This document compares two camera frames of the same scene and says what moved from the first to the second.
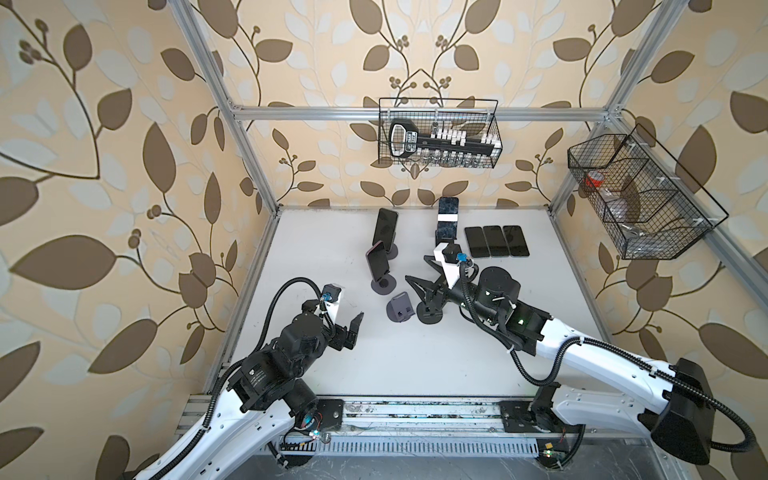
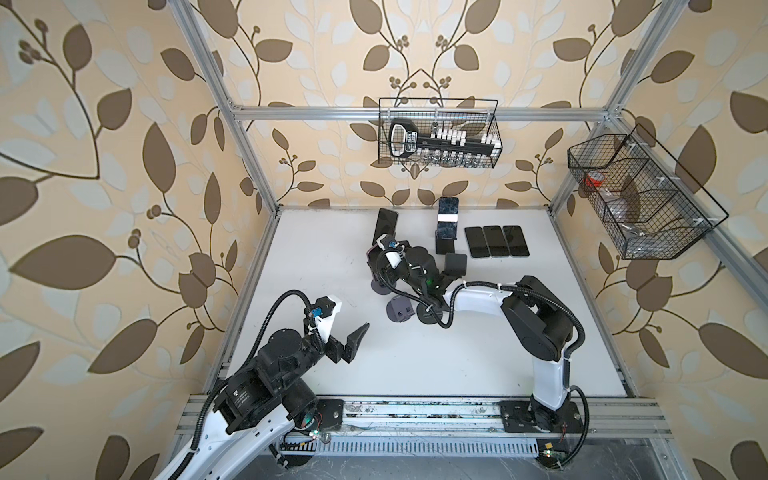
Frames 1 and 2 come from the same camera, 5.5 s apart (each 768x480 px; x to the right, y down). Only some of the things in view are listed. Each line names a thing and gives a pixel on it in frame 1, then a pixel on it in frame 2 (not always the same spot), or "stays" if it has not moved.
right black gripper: x=428 y=298 -> x=387 y=268
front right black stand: x=427 y=314 stays
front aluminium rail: x=378 y=427 stays
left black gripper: x=341 y=332 -> x=350 y=349
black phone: x=477 y=242 stays
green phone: x=496 y=240 stays
